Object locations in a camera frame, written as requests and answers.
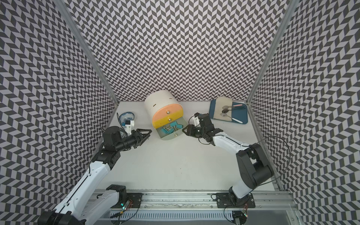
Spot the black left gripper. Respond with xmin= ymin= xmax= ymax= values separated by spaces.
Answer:
xmin=115 ymin=128 xmax=152 ymax=152

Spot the beige folded cloth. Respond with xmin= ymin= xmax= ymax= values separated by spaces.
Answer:
xmin=213 ymin=97 xmax=233 ymax=122

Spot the teal handled spoon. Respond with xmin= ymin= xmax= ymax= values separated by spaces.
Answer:
xmin=222 ymin=106 xmax=246 ymax=113

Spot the grey green bottom drawer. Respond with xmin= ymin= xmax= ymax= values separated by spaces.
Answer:
xmin=156 ymin=117 xmax=188 ymax=141

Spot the blue floral bowl far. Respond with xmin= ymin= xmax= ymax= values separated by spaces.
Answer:
xmin=117 ymin=112 xmax=135 ymax=126

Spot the cream round drawer cabinet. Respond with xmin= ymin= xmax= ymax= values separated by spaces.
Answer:
xmin=144 ymin=90 xmax=179 ymax=122

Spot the aluminium front rail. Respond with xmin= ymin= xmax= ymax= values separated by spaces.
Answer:
xmin=64 ymin=190 xmax=296 ymax=212

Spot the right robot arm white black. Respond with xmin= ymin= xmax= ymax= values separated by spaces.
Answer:
xmin=182 ymin=113 xmax=274 ymax=207

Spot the yellow drawer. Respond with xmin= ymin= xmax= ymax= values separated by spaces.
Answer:
xmin=152 ymin=116 xmax=179 ymax=129

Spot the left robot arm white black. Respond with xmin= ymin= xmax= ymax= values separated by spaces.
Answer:
xmin=37 ymin=126 xmax=152 ymax=225

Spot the aluminium corner post left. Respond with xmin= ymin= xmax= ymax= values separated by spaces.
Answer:
xmin=53 ymin=0 xmax=119 ymax=104

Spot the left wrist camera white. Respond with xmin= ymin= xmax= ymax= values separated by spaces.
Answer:
xmin=125 ymin=120 xmax=135 ymax=135

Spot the orange pink top drawer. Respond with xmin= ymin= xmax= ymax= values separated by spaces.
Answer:
xmin=152 ymin=103 xmax=184 ymax=122

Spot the white handled spoon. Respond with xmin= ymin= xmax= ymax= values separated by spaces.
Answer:
xmin=220 ymin=113 xmax=243 ymax=124

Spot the teal blue tray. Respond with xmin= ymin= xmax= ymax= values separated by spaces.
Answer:
xmin=209 ymin=99 xmax=249 ymax=124

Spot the aluminium corner post right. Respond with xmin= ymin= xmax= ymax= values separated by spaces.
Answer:
xmin=246 ymin=0 xmax=300 ymax=104

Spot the aluminium corner post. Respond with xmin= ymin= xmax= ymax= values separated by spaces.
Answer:
xmin=53 ymin=0 xmax=119 ymax=104
xmin=246 ymin=0 xmax=300 ymax=104

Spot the pink handled spoon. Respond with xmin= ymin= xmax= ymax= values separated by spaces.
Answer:
xmin=222 ymin=104 xmax=243 ymax=109

